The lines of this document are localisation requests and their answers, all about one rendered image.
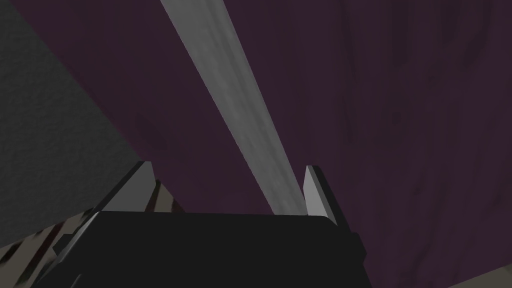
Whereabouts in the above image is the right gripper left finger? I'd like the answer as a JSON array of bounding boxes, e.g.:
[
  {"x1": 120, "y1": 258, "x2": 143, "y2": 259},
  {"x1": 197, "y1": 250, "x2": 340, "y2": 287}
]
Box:
[{"x1": 92, "y1": 160, "x2": 157, "y2": 214}]

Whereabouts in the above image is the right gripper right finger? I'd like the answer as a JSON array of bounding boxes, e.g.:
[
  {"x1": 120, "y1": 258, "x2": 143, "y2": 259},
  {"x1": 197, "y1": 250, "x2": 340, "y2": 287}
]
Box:
[{"x1": 302, "y1": 164, "x2": 351, "y2": 232}]

